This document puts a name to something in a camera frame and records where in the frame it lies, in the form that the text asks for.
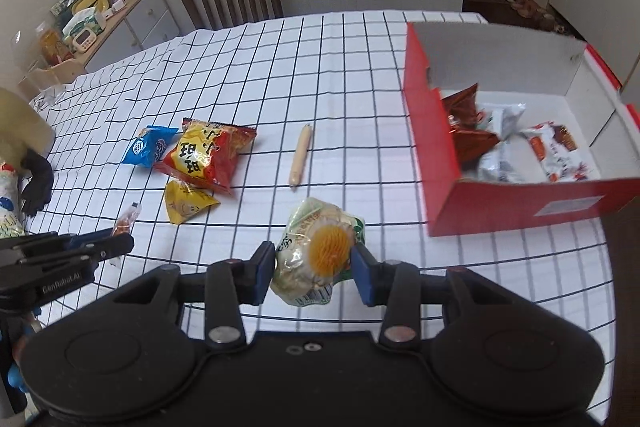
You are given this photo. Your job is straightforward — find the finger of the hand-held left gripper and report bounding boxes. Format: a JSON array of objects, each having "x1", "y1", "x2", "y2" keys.
[
  {"x1": 0, "y1": 229, "x2": 116, "y2": 259},
  {"x1": 74, "y1": 234, "x2": 136, "y2": 264}
]

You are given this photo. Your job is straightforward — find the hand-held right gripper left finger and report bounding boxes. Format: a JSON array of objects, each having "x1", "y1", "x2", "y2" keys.
[{"x1": 107, "y1": 241, "x2": 277, "y2": 351}]

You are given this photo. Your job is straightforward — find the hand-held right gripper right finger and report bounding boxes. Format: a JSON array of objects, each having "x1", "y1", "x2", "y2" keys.
[{"x1": 351, "y1": 243, "x2": 522, "y2": 352}]

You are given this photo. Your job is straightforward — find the small clear snack sachet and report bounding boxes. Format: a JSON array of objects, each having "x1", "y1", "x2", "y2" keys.
[{"x1": 111, "y1": 202, "x2": 144, "y2": 238}]

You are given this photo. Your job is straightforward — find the green packet with orange centre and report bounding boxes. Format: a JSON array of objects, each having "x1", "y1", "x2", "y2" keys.
[{"x1": 270, "y1": 197, "x2": 367, "y2": 307}]

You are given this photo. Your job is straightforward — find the small yellow snack packet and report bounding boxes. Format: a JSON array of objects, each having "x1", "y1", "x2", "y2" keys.
[{"x1": 164, "y1": 179, "x2": 222, "y2": 227}]

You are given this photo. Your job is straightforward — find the blue snack packet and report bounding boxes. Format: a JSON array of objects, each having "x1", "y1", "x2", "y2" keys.
[{"x1": 120, "y1": 125, "x2": 180, "y2": 168}]

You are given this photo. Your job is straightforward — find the sausage stick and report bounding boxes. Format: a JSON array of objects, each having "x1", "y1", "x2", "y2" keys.
[{"x1": 288, "y1": 123, "x2": 314, "y2": 189}]

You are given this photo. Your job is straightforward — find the red and yellow snack packet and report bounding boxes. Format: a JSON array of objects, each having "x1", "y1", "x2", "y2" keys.
[{"x1": 154, "y1": 117, "x2": 259, "y2": 196}]

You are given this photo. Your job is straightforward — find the red cardboard box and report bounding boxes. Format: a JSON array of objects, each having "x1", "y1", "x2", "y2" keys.
[{"x1": 402, "y1": 22, "x2": 640, "y2": 238}]

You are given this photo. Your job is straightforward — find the brown cookie packet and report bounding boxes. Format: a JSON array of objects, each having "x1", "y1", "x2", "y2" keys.
[{"x1": 440, "y1": 83, "x2": 503, "y2": 168}]

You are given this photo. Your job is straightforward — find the silver white snack packet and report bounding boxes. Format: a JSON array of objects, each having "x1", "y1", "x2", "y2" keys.
[{"x1": 472, "y1": 103, "x2": 544, "y2": 184}]

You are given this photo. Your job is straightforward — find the white packet with orange print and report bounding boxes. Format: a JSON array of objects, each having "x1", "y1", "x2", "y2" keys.
[{"x1": 520, "y1": 122, "x2": 604, "y2": 183}]

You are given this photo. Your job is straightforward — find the person's left hand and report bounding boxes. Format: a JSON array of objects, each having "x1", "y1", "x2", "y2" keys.
[{"x1": 5, "y1": 306, "x2": 44, "y2": 397}]

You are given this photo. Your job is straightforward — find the black glove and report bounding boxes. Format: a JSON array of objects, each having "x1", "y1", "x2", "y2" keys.
[{"x1": 19, "y1": 149, "x2": 55, "y2": 218}]

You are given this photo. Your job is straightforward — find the printed white bag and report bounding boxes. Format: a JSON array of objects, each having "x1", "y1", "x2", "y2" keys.
[{"x1": 0, "y1": 162, "x2": 26, "y2": 241}]

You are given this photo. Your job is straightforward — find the light wooden rack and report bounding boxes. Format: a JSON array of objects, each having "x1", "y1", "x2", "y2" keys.
[{"x1": 30, "y1": 59, "x2": 86, "y2": 90}]

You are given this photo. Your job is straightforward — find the clear glass jug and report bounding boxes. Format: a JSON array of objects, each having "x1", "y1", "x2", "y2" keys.
[{"x1": 10, "y1": 23, "x2": 67, "y2": 104}]

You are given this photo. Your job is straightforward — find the white kitchen timer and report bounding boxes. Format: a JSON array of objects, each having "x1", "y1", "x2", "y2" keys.
[{"x1": 70, "y1": 29, "x2": 99, "y2": 53}]

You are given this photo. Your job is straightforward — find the tissue pack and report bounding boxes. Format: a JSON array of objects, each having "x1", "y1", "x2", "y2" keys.
[{"x1": 61, "y1": 7, "x2": 106, "y2": 38}]

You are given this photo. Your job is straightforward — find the white sideboard with wooden top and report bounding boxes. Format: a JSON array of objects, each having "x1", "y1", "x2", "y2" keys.
[{"x1": 65, "y1": 0, "x2": 181, "y2": 73}]

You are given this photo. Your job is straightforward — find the row of shoes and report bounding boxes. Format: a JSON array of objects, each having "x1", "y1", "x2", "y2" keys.
[{"x1": 499, "y1": 0, "x2": 557, "y2": 31}]

